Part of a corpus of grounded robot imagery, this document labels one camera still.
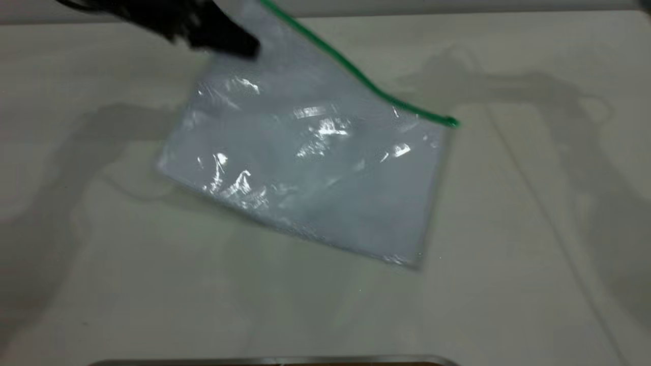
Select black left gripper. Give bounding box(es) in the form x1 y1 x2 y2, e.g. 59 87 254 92
114 0 261 57

